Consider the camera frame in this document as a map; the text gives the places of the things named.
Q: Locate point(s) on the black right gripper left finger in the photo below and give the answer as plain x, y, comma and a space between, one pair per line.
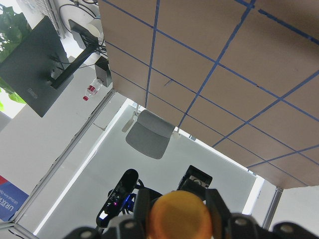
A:
122, 227

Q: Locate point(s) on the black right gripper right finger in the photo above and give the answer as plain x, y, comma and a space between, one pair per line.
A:
227, 225

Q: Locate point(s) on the yellow push button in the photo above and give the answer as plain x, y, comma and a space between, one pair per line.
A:
179, 215

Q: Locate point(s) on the grey office chair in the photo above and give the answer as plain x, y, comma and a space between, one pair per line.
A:
148, 133

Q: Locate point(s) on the plastic water bottle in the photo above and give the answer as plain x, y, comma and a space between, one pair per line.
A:
92, 89

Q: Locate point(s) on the black monitor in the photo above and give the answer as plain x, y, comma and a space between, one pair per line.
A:
34, 65

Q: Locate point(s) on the white paper cup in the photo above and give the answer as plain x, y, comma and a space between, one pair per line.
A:
95, 27

